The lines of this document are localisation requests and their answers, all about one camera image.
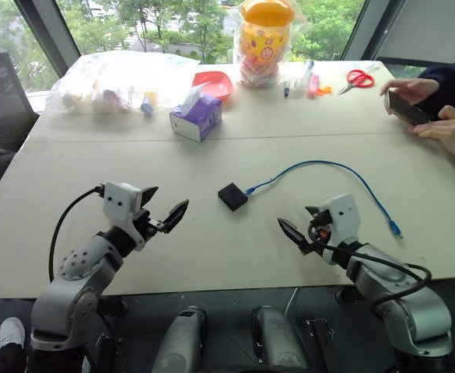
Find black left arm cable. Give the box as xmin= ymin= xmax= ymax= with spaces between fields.
xmin=48 ymin=186 xmax=106 ymax=283

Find blue and yellow glue stick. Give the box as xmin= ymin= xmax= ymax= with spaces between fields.
xmin=140 ymin=90 xmax=159 ymax=117

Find person's left hand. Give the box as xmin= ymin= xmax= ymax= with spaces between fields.
xmin=407 ymin=104 xmax=455 ymax=164

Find small black box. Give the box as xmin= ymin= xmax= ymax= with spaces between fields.
xmin=217 ymin=182 xmax=250 ymax=213

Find person's right hand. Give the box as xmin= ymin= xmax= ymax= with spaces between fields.
xmin=380 ymin=77 xmax=441 ymax=105

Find red handled scissors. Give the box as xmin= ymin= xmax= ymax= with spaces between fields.
xmin=337 ymin=68 xmax=376 ymax=96

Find red plastic bowl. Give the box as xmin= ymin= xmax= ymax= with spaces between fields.
xmin=191 ymin=71 xmax=235 ymax=101

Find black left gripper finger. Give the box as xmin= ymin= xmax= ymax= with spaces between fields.
xmin=140 ymin=186 xmax=159 ymax=207
xmin=162 ymin=199 xmax=191 ymax=235

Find clear bag of pens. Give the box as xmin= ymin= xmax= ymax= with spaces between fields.
xmin=284 ymin=58 xmax=316 ymax=99

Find black smartphone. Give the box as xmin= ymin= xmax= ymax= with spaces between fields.
xmin=383 ymin=89 xmax=431 ymax=127

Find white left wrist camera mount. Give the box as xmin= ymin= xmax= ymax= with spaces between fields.
xmin=102 ymin=181 xmax=151 ymax=250

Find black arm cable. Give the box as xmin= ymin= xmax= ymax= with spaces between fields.
xmin=308 ymin=232 xmax=432 ymax=314
xmin=48 ymin=186 xmax=106 ymax=283

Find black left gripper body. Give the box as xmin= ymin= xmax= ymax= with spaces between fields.
xmin=132 ymin=209 xmax=166 ymax=244

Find black metal bracket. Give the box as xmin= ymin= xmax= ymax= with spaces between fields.
xmin=306 ymin=318 xmax=341 ymax=373

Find purple tissue box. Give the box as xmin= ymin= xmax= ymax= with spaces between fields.
xmin=168 ymin=82 xmax=224 ymax=144

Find grey rounded robot leg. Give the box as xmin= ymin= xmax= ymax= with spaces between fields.
xmin=150 ymin=305 xmax=209 ymax=373
xmin=250 ymin=305 xmax=310 ymax=373

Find white thin cable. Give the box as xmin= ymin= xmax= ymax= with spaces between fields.
xmin=285 ymin=287 xmax=300 ymax=318

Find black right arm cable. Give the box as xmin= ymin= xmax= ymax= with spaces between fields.
xmin=308 ymin=232 xmax=432 ymax=314

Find clear plastic bag of items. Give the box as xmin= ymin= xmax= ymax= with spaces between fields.
xmin=45 ymin=51 xmax=201 ymax=117

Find dark window frame post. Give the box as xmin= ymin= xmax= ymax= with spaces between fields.
xmin=341 ymin=0 xmax=408 ymax=61
xmin=14 ymin=0 xmax=81 ymax=78

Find candy jar with orange lid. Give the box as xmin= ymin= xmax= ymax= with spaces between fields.
xmin=233 ymin=0 xmax=297 ymax=89

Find blue cable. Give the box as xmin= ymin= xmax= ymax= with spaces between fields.
xmin=244 ymin=159 xmax=404 ymax=240

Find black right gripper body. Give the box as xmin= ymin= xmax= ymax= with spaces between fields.
xmin=307 ymin=211 xmax=334 ymax=252

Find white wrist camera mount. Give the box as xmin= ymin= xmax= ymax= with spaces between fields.
xmin=102 ymin=181 xmax=151 ymax=250
xmin=320 ymin=193 xmax=362 ymax=266

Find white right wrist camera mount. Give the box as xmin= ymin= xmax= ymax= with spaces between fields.
xmin=320 ymin=193 xmax=362 ymax=266

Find white shoe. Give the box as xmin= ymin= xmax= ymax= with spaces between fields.
xmin=0 ymin=316 xmax=27 ymax=350

